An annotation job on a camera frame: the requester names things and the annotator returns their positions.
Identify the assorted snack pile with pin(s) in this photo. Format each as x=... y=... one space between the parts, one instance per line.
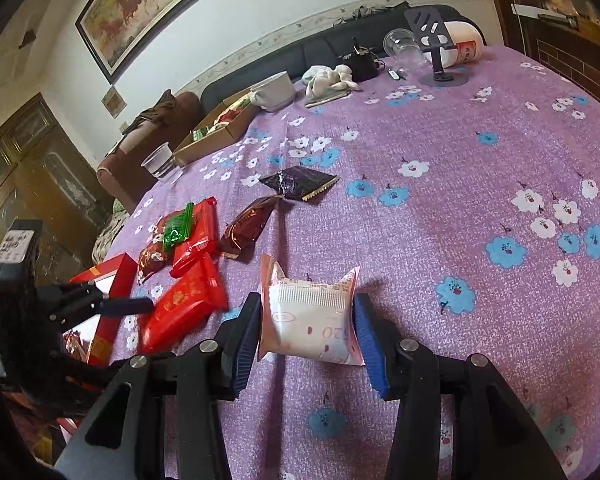
x=230 y=112

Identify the small wall plaque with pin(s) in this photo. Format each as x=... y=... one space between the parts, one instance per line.
x=114 y=102

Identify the green snack packet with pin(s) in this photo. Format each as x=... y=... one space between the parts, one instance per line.
x=177 y=227

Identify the dark purple snack packet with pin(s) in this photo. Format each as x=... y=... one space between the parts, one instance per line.
x=295 y=182

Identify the black leather sofa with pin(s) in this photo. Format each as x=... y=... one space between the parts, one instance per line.
x=320 y=47

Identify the brown armchair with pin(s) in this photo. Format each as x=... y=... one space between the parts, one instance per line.
x=130 y=160

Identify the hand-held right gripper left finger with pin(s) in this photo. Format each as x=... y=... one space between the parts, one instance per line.
x=242 y=340

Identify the small dark gadget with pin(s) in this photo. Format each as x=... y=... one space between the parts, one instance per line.
x=392 y=74

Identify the black phone stand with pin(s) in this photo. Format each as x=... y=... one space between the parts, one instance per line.
x=427 y=22

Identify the black pouch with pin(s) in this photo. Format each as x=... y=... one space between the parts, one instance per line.
x=362 y=65

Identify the small red snack packet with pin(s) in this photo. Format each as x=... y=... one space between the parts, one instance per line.
x=200 y=240

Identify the large red snack packet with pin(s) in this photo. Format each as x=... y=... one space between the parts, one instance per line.
x=180 y=305

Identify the cardboard box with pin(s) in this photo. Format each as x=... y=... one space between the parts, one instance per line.
x=215 y=142

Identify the brown patterned blanket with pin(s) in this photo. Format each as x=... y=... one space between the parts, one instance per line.
x=109 y=232

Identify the dark brown cloth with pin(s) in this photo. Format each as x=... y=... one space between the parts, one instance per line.
x=157 y=110

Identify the red gift box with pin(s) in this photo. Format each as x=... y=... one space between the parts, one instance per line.
x=122 y=270

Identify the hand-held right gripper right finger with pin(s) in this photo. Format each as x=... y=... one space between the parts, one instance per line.
x=370 y=345

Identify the clear cup with water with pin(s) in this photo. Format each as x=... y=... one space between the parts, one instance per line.
x=157 y=162

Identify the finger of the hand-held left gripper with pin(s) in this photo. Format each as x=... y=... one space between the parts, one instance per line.
x=130 y=306

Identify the dark red foil snack packet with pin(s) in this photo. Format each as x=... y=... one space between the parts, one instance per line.
x=245 y=225

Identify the red patterned snack packet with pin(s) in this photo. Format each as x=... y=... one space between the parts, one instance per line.
x=152 y=260

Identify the brick-pattern wooden counter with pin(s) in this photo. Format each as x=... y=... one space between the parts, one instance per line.
x=570 y=60

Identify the white ceramic mug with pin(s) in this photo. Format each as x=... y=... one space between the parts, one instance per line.
x=277 y=92

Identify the framed wall painting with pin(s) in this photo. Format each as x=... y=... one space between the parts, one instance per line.
x=145 y=5

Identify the white crumpled cloth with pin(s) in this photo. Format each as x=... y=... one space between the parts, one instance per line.
x=325 y=80

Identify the wooden glass-door cabinet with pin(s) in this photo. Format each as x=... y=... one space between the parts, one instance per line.
x=40 y=170

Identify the white plastic bottle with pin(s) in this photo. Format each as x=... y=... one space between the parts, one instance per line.
x=462 y=40

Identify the pink white snack packet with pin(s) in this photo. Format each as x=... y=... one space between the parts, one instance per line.
x=305 y=325

